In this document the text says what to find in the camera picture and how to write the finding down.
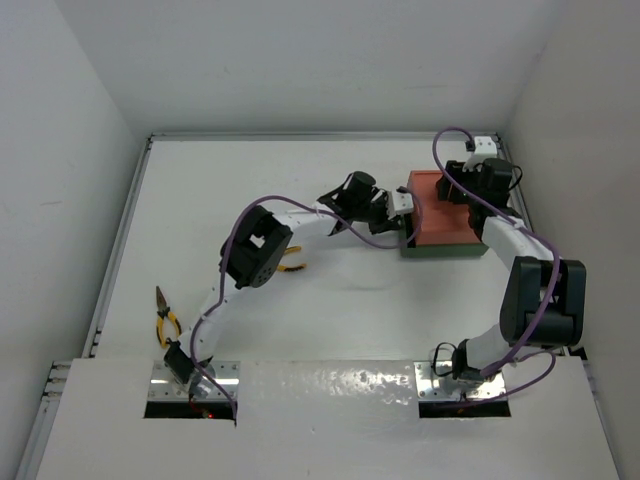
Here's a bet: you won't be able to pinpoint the salmon drawer box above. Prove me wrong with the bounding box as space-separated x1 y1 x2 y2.
407 170 481 247

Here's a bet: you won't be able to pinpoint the green drawer box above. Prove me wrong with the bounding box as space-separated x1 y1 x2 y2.
407 243 488 259

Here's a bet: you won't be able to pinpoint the yellow handled cutting pliers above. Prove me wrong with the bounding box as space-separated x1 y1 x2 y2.
277 246 307 273

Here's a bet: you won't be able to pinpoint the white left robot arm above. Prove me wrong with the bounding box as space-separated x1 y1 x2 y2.
164 171 417 386

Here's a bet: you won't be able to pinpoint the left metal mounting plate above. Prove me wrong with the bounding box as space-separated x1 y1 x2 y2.
147 361 241 403

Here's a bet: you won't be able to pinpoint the green pull-out drawer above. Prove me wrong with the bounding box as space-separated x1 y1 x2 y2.
400 214 421 259

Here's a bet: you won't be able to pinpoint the metal mounting plate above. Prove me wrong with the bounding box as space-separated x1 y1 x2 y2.
147 361 241 403
414 360 506 403

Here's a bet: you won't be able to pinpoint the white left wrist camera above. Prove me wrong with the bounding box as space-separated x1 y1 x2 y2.
387 190 414 218

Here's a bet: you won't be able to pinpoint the yellow handled long-nose pliers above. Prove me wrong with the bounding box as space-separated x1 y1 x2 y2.
155 286 182 349

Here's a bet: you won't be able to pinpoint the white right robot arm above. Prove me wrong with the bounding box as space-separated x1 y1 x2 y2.
436 158 587 382

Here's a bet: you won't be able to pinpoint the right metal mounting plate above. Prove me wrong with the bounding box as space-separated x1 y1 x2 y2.
414 360 506 403

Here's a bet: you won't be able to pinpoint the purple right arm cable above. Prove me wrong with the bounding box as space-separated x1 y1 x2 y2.
432 127 562 404

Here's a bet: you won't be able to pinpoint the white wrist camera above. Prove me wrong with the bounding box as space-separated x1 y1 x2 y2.
462 136 498 172
387 190 414 218

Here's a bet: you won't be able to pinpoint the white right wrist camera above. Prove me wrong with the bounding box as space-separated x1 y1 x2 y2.
462 136 498 172

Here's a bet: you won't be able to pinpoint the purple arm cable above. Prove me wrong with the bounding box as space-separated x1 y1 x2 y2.
192 187 425 416
432 127 562 404

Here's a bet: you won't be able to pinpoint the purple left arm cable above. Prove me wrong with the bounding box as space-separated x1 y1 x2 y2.
192 187 425 416

